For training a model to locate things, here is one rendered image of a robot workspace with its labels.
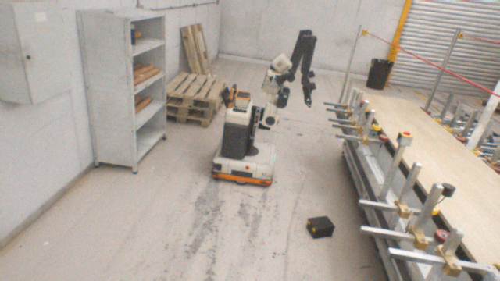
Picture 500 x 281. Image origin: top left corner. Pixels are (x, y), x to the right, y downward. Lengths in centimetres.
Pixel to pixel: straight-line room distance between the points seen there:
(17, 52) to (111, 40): 91
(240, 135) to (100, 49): 147
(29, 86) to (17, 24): 37
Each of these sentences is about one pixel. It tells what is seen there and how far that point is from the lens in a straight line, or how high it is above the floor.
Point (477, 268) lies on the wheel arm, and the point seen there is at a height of 96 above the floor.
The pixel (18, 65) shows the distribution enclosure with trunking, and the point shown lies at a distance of 245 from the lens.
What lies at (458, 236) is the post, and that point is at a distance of 165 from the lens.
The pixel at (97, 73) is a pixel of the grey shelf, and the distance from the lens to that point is 326.
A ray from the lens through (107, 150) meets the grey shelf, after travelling 355.
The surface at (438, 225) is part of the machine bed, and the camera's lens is 218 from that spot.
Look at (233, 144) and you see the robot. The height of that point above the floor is 47.
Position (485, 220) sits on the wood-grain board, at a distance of 227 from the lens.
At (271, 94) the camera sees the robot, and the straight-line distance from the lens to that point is 316.
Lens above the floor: 192
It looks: 26 degrees down
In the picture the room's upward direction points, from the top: 9 degrees clockwise
